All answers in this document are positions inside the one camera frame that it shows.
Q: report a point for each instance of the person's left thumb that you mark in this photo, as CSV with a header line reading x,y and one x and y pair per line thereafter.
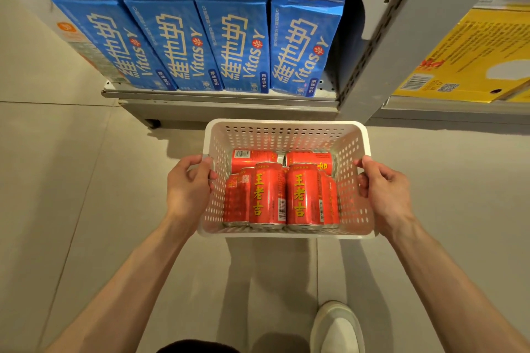
x,y
198,160

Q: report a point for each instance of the grey metal shelf unit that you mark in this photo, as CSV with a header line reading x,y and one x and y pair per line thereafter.
x,y
393,13

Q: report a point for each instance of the person's right thumb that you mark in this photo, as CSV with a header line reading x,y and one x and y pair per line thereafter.
x,y
368,163

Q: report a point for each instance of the person's right forearm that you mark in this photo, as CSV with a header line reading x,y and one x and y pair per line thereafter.
x,y
447,295

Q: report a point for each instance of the group of red drink cans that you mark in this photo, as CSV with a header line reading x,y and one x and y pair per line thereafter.
x,y
269,195

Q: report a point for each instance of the white perforated plastic basket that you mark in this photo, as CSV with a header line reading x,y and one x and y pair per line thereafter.
x,y
281,133

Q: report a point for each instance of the blue drink carton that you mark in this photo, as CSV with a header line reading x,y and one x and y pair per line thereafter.
x,y
236,34
302,42
111,34
174,34

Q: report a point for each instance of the person's left forearm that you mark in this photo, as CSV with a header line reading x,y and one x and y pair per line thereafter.
x,y
124,295

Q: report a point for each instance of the white shoe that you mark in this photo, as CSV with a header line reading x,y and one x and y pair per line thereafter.
x,y
337,328

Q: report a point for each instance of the black shelf caster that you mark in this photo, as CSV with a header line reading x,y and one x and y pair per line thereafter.
x,y
154,123

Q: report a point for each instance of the large yellow cardboard box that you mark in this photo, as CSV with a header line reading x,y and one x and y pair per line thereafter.
x,y
468,50

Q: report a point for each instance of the black shorts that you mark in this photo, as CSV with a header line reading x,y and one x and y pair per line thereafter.
x,y
194,347

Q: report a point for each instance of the person's left hand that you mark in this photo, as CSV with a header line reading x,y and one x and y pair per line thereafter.
x,y
186,195

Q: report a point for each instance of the person's right hand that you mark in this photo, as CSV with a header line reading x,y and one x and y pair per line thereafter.
x,y
389,199

